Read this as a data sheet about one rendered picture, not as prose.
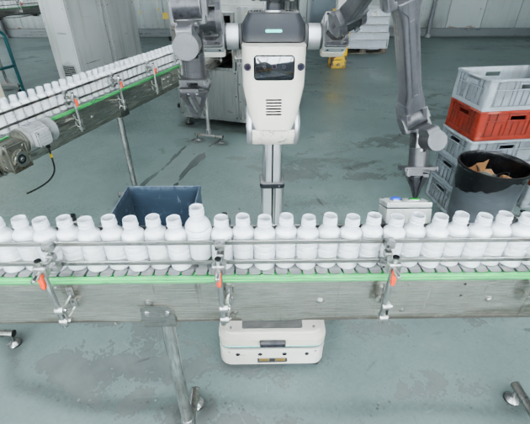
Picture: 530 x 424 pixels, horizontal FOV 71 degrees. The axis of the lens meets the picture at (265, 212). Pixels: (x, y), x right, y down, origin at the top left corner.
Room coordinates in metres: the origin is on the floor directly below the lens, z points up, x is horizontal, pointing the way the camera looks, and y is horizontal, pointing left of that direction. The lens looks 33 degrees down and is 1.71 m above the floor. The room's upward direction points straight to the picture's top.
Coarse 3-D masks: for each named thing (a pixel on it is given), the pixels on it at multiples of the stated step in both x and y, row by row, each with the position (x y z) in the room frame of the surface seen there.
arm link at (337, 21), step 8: (352, 0) 1.21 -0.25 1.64; (360, 0) 1.16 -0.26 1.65; (368, 0) 1.16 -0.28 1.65; (344, 8) 1.27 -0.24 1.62; (352, 8) 1.22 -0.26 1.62; (360, 8) 1.20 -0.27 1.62; (328, 16) 1.36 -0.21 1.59; (336, 16) 1.29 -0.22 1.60; (344, 16) 1.28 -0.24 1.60; (352, 16) 1.24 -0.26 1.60; (360, 16) 1.27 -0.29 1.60; (336, 24) 1.31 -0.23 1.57; (344, 24) 1.30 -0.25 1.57; (336, 32) 1.33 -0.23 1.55; (344, 32) 1.31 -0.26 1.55
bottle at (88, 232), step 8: (88, 216) 0.82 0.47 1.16; (80, 224) 0.79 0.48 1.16; (88, 224) 0.79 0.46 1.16; (80, 232) 0.79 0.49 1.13; (88, 232) 0.79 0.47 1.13; (96, 232) 0.80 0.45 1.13; (80, 240) 0.78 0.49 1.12; (88, 240) 0.78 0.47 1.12; (96, 240) 0.79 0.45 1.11; (88, 248) 0.78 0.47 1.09; (96, 248) 0.78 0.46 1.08; (88, 256) 0.78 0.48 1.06; (96, 256) 0.78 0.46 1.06; (104, 256) 0.80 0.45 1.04; (96, 272) 0.78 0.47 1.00
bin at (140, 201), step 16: (128, 192) 1.36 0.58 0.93; (144, 192) 1.37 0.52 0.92; (160, 192) 1.37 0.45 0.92; (176, 192) 1.37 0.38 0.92; (192, 192) 1.37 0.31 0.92; (128, 208) 1.32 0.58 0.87; (144, 208) 1.37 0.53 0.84; (160, 208) 1.37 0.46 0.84; (176, 208) 1.37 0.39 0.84; (144, 224) 1.37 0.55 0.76
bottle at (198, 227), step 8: (192, 208) 0.82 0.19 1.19; (200, 208) 0.83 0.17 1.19; (192, 216) 0.80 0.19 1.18; (200, 216) 0.80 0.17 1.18; (192, 224) 0.79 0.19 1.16; (200, 224) 0.79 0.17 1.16; (208, 224) 0.80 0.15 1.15; (192, 232) 0.78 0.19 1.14; (200, 232) 0.78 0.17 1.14; (208, 232) 0.79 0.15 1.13; (192, 240) 0.78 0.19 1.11; (200, 240) 0.78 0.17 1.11; (208, 240) 0.79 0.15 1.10; (192, 248) 0.79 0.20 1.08; (200, 248) 0.78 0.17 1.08; (208, 248) 0.80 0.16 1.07; (192, 256) 0.79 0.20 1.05; (200, 256) 0.78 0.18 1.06; (208, 256) 0.79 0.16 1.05
